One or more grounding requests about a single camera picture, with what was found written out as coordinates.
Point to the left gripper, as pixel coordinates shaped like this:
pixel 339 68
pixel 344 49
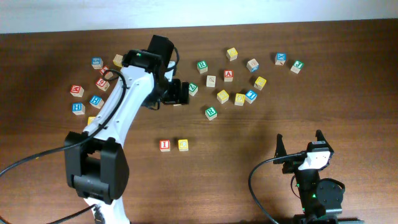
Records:
pixel 176 98

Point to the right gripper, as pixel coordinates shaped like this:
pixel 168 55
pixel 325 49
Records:
pixel 292 165

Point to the green r block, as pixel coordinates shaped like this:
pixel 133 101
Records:
pixel 202 66
pixel 211 113

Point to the yellow C block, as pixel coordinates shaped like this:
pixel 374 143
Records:
pixel 183 145

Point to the red I block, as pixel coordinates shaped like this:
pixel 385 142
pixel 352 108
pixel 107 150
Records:
pixel 164 145

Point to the red a block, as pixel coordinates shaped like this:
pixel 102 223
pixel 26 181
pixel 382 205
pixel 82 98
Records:
pixel 105 73
pixel 228 75

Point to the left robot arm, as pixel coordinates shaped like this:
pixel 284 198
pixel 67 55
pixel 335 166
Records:
pixel 96 166

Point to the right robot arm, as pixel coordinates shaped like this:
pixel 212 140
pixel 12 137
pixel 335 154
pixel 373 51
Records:
pixel 320 198

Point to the green Z block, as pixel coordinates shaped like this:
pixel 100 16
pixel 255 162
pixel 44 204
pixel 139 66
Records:
pixel 192 89

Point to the plain wood picture block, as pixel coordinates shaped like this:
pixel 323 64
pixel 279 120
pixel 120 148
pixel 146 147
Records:
pixel 210 81

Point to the yellow block centre right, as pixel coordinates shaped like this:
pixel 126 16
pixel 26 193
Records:
pixel 222 96

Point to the plain wood yellow-side block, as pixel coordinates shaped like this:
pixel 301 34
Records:
pixel 117 60

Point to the yellow block lower right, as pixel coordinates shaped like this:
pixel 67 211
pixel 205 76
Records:
pixel 239 99

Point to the blue L block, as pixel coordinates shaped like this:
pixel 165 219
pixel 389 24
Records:
pixel 250 96

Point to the yellow block top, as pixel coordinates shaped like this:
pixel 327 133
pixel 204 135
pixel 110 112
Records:
pixel 232 54

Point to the green J block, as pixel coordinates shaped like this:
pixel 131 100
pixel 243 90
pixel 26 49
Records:
pixel 297 66

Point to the blue H block tilted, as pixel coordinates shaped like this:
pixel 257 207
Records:
pixel 96 101

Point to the blue block top left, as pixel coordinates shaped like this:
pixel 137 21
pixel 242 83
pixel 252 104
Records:
pixel 97 63

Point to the wood block blue side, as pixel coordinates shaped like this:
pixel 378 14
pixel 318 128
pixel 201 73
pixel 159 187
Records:
pixel 252 65

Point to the blue X block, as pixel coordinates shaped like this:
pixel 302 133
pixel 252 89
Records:
pixel 280 58

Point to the yellow O block far left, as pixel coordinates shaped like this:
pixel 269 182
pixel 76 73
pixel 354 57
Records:
pixel 90 119

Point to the red M block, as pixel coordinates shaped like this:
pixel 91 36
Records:
pixel 77 91

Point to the blue H block left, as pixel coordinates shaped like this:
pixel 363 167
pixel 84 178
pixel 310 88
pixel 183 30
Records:
pixel 78 108

